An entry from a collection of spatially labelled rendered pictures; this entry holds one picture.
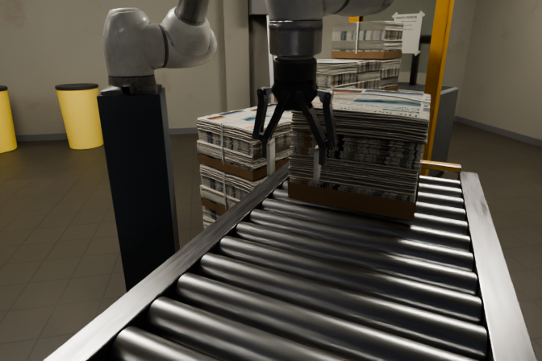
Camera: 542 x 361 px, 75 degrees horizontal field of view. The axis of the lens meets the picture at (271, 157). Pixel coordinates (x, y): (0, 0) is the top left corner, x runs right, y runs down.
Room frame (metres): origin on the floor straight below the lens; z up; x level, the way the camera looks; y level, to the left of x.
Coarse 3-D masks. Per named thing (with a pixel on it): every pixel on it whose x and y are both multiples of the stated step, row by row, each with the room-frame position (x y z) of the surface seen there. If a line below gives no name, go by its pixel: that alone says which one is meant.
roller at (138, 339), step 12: (120, 336) 0.37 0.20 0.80; (132, 336) 0.37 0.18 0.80; (144, 336) 0.37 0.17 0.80; (156, 336) 0.37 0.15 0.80; (120, 348) 0.35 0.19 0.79; (132, 348) 0.35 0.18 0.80; (144, 348) 0.35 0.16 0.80; (156, 348) 0.35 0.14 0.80; (168, 348) 0.35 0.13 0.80; (180, 348) 0.35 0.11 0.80; (120, 360) 0.35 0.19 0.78; (132, 360) 0.34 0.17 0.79; (144, 360) 0.34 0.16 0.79; (156, 360) 0.33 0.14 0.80; (168, 360) 0.33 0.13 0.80; (180, 360) 0.33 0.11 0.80; (192, 360) 0.33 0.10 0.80; (204, 360) 0.33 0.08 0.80; (216, 360) 0.33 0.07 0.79
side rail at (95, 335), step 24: (264, 192) 0.83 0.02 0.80; (240, 216) 0.70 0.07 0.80; (192, 240) 0.60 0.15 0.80; (216, 240) 0.60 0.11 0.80; (168, 264) 0.52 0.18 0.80; (192, 264) 0.52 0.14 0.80; (144, 288) 0.46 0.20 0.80; (168, 288) 0.46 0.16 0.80; (120, 312) 0.41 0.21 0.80; (144, 312) 0.42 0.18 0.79; (96, 336) 0.37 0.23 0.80; (48, 360) 0.33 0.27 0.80; (72, 360) 0.33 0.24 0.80; (96, 360) 0.34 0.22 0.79
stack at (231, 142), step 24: (216, 120) 1.57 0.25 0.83; (240, 120) 1.58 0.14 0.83; (288, 120) 1.58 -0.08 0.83; (216, 144) 1.55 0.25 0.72; (240, 144) 1.44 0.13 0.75; (288, 144) 1.57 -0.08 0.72; (216, 168) 1.57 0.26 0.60; (216, 192) 1.55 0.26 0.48; (240, 192) 1.45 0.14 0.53; (216, 216) 1.57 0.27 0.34
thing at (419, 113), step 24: (336, 120) 0.74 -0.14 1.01; (360, 120) 0.72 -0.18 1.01; (384, 120) 0.70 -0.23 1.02; (408, 120) 0.68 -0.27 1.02; (312, 144) 0.76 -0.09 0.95; (336, 144) 0.74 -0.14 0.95; (360, 144) 0.72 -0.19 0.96; (384, 144) 0.70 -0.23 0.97; (408, 144) 0.68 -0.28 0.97; (288, 168) 0.79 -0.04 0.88; (312, 168) 0.76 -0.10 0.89; (336, 168) 0.74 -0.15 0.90; (360, 168) 0.72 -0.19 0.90; (384, 168) 0.70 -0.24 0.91; (408, 168) 0.68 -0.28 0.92; (360, 192) 0.72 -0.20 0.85; (384, 192) 0.70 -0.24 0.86; (408, 192) 0.68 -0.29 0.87
